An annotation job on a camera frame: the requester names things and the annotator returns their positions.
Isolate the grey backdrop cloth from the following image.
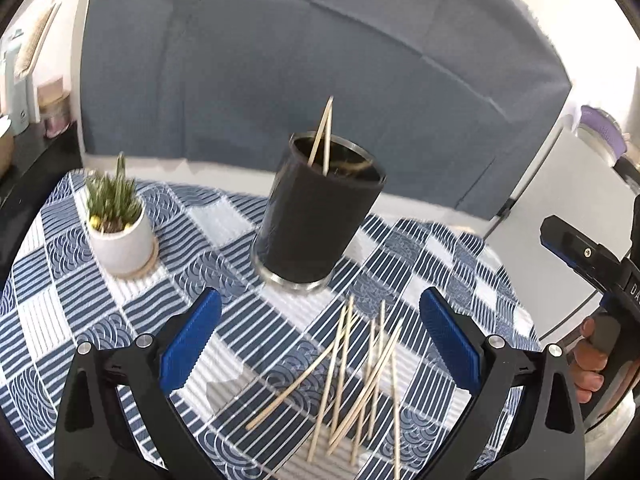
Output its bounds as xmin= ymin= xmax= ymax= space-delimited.
xmin=80 ymin=0 xmax=570 ymax=219

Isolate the purple lidded pot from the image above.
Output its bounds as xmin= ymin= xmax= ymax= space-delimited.
xmin=576 ymin=105 xmax=627 ymax=167

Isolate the person's right hand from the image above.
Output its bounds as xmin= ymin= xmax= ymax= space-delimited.
xmin=570 ymin=316 xmax=608 ymax=404

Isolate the pink cosmetic jar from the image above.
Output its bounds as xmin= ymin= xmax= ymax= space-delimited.
xmin=37 ymin=77 xmax=72 ymax=139

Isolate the blue patterned tablecloth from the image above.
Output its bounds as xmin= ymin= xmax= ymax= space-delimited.
xmin=1 ymin=172 xmax=538 ymax=479

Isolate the small succulent in white pot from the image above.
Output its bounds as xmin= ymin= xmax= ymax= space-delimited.
xmin=85 ymin=153 xmax=158 ymax=280

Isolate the wooden chopstick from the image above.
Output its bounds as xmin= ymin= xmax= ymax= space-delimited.
xmin=307 ymin=304 xmax=349 ymax=463
xmin=307 ymin=96 xmax=333 ymax=167
xmin=322 ymin=96 xmax=334 ymax=177
xmin=390 ymin=349 xmax=401 ymax=480
xmin=245 ymin=309 xmax=359 ymax=432
xmin=349 ymin=318 xmax=378 ymax=467
xmin=326 ymin=318 xmax=404 ymax=455
xmin=331 ymin=295 xmax=355 ymax=436

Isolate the wooden hairbrush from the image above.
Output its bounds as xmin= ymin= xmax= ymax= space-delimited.
xmin=14 ymin=0 xmax=62 ymax=80

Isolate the black cylindrical utensil holder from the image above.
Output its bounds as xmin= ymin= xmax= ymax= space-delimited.
xmin=250 ymin=132 xmax=386 ymax=292

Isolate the white refrigerator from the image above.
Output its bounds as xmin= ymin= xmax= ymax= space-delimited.
xmin=487 ymin=122 xmax=636 ymax=342

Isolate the wooden chopstick on table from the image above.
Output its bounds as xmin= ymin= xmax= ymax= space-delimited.
xmin=307 ymin=304 xmax=349 ymax=463
xmin=349 ymin=318 xmax=378 ymax=467
xmin=326 ymin=318 xmax=404 ymax=455
xmin=245 ymin=309 xmax=359 ymax=432
xmin=331 ymin=295 xmax=355 ymax=436
xmin=390 ymin=349 xmax=401 ymax=480

